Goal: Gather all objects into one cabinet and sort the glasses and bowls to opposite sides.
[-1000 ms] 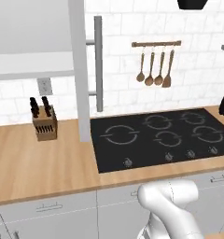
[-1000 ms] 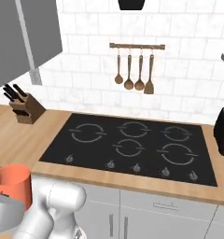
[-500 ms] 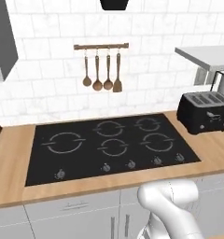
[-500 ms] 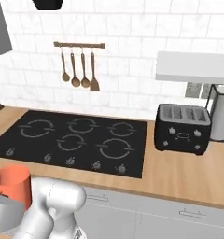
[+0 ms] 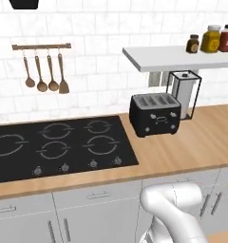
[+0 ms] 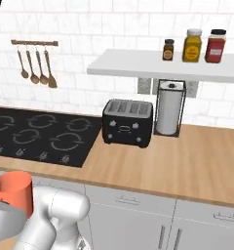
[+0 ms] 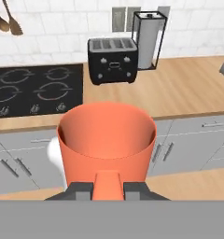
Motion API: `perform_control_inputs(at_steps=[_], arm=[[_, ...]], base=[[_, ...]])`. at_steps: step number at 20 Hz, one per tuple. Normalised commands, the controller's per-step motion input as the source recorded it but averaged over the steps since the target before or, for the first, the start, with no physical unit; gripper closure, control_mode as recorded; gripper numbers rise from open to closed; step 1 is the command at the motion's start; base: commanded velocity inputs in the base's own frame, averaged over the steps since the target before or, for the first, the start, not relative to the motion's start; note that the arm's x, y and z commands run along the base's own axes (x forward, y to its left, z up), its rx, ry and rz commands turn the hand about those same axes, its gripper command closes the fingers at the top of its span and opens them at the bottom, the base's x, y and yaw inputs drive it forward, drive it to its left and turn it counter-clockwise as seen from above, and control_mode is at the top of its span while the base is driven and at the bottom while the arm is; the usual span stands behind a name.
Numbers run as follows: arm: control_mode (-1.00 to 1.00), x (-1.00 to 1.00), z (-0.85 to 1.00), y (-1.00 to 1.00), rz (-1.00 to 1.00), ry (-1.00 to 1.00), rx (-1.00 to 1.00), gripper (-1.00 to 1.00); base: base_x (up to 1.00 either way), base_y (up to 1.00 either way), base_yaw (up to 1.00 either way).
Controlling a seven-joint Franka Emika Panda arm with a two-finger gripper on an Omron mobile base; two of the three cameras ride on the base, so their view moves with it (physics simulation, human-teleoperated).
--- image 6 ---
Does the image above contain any orange cup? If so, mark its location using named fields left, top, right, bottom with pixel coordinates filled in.
left=0, top=171, right=34, bottom=220

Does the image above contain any white paper towel roll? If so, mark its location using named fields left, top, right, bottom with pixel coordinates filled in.
left=155, top=81, right=184, bottom=136

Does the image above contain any black four-slot toaster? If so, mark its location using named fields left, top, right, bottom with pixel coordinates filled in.
left=101, top=99, right=155, bottom=149

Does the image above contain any red jar with black lid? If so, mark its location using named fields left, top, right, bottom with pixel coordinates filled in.
left=204, top=28, right=227, bottom=64

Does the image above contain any small brown spice jar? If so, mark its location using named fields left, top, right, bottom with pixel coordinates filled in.
left=161, top=38, right=176, bottom=63

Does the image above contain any grey wall socket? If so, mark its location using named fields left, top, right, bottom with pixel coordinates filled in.
left=185, top=80, right=200, bottom=99
left=136, top=77, right=153, bottom=96

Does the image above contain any grey cupboard door handle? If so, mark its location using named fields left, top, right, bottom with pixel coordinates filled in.
left=173, top=228, right=183, bottom=250
left=157, top=225, right=167, bottom=250

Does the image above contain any wooden spatula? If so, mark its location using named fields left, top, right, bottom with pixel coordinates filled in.
left=43, top=45, right=59, bottom=90

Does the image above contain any small wooden spoon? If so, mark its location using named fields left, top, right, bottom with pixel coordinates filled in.
left=17, top=45, right=29, bottom=80

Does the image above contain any white wall shelf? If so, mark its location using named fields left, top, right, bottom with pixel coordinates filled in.
left=86, top=48, right=234, bottom=85

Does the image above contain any black wire paper towel holder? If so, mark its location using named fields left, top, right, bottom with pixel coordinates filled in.
left=153, top=78, right=187, bottom=139

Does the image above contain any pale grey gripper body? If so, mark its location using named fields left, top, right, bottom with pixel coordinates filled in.
left=0, top=199, right=28, bottom=244

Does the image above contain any wooden round spoon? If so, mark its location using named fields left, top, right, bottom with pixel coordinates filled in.
left=35, top=45, right=50, bottom=86

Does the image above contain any black hob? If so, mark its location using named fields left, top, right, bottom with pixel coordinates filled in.
left=0, top=105, right=103, bottom=169

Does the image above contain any grey drawer front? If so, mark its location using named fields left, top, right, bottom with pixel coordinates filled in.
left=84, top=184, right=177, bottom=217
left=30, top=175, right=87, bottom=196
left=174, top=198, right=234, bottom=229

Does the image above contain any wooden utensil rail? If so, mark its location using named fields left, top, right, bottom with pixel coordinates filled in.
left=10, top=39, right=59, bottom=48

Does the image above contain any grey drawer handle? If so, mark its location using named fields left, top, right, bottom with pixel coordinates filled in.
left=213, top=211, right=234, bottom=225
left=115, top=195, right=141, bottom=206

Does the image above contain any yellow jar with white lid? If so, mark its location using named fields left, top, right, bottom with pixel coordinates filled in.
left=181, top=27, right=204, bottom=63

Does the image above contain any wooden ladle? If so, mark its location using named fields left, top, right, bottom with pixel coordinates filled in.
left=24, top=45, right=41, bottom=86

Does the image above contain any grey cupboard door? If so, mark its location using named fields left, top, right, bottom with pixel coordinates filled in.
left=86, top=202, right=176, bottom=250
left=168, top=217, right=234, bottom=250

